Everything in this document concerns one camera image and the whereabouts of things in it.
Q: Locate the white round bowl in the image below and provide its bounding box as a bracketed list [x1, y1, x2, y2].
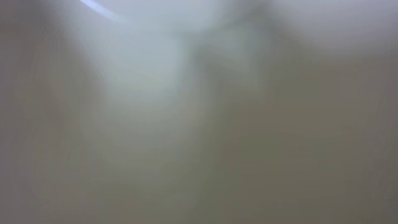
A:
[39, 0, 397, 135]

